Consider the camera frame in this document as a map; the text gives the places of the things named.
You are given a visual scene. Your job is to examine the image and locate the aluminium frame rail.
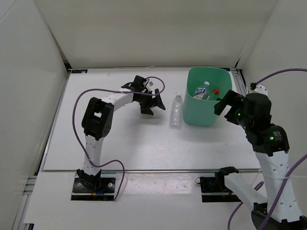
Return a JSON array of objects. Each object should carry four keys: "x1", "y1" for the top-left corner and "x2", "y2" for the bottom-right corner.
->
[{"x1": 231, "y1": 68, "x2": 271, "y2": 172}]

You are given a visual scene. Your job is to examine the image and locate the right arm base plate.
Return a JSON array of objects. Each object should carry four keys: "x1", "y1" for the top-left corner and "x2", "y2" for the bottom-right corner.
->
[{"x1": 195, "y1": 176, "x2": 241, "y2": 203}]

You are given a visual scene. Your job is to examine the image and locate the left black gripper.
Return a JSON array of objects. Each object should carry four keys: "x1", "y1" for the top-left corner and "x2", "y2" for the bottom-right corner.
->
[{"x1": 137, "y1": 88, "x2": 165, "y2": 115}]

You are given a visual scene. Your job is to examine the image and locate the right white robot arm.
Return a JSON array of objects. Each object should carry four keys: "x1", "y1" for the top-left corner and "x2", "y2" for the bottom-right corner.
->
[{"x1": 214, "y1": 90, "x2": 307, "y2": 230}]

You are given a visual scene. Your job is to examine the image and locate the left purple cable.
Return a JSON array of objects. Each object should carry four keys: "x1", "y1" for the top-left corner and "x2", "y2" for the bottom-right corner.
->
[{"x1": 72, "y1": 76, "x2": 166, "y2": 201}]

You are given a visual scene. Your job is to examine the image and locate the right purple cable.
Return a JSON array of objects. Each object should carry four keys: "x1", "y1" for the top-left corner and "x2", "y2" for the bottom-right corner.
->
[{"x1": 226, "y1": 68, "x2": 307, "y2": 230}]

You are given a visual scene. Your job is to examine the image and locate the purple cable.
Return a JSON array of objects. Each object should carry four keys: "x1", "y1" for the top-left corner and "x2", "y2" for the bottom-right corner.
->
[
  {"x1": 72, "y1": 76, "x2": 166, "y2": 201},
  {"x1": 226, "y1": 68, "x2": 307, "y2": 230}
]

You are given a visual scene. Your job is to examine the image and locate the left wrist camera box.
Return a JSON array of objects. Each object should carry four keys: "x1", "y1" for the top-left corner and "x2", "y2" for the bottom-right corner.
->
[{"x1": 131, "y1": 75, "x2": 149, "y2": 91}]

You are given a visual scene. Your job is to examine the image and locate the green plastic bin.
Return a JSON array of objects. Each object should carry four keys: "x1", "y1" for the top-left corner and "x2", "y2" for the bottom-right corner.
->
[{"x1": 183, "y1": 67, "x2": 233, "y2": 127}]

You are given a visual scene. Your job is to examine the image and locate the clear crushed plastic bottle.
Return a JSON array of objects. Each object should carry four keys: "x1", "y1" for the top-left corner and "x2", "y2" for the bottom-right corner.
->
[{"x1": 169, "y1": 94, "x2": 184, "y2": 129}]

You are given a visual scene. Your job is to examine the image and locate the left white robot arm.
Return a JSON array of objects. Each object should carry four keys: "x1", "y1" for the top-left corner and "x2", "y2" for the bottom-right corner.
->
[{"x1": 76, "y1": 78, "x2": 165, "y2": 194}]

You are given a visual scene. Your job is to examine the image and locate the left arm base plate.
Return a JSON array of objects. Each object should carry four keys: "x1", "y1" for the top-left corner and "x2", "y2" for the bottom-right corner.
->
[{"x1": 71, "y1": 173, "x2": 117, "y2": 201}]

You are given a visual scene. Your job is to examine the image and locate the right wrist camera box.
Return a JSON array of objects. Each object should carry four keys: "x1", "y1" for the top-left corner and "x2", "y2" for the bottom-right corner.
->
[{"x1": 244, "y1": 93, "x2": 272, "y2": 123}]

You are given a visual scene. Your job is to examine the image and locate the blue-label clear bottle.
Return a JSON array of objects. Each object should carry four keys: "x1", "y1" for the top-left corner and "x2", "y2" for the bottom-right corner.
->
[{"x1": 193, "y1": 81, "x2": 210, "y2": 100}]

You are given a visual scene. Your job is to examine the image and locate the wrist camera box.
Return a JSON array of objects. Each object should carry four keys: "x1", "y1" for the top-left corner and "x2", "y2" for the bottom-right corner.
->
[
  {"x1": 244, "y1": 93, "x2": 272, "y2": 123},
  {"x1": 131, "y1": 75, "x2": 149, "y2": 91}
]

